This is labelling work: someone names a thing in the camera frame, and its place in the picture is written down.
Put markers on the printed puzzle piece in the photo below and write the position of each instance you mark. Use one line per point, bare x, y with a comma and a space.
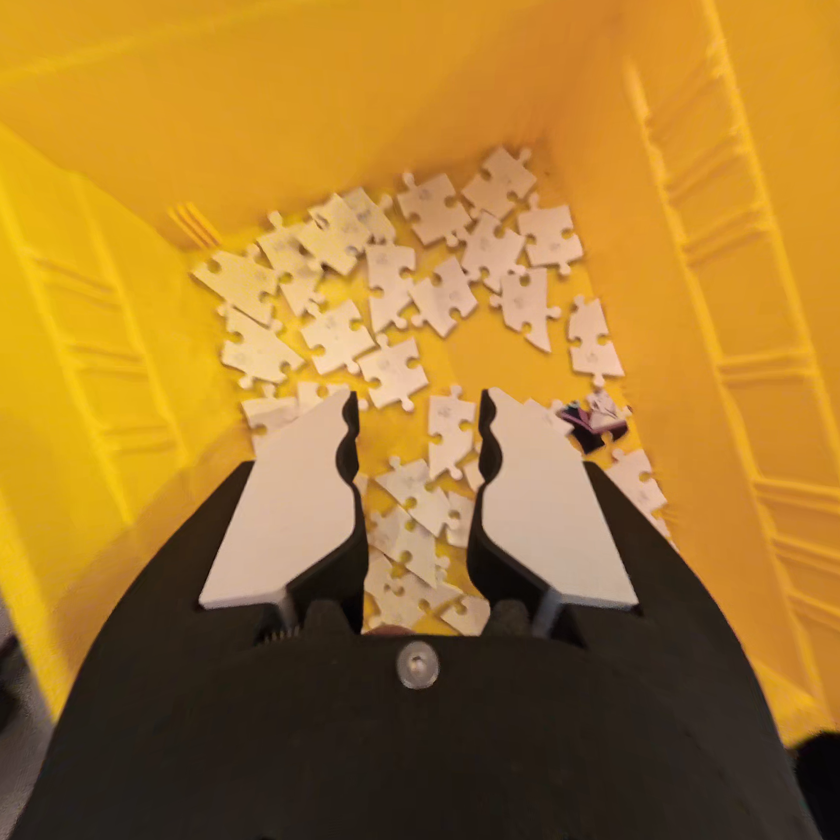
590, 426

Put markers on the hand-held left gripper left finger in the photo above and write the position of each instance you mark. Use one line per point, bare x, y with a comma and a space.
295, 525

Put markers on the yellow plastic bin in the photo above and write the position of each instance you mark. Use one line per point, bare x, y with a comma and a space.
394, 85

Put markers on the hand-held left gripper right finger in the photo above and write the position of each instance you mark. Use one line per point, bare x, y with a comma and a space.
551, 531

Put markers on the pile of white puzzle pieces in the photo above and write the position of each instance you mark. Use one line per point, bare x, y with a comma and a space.
394, 282

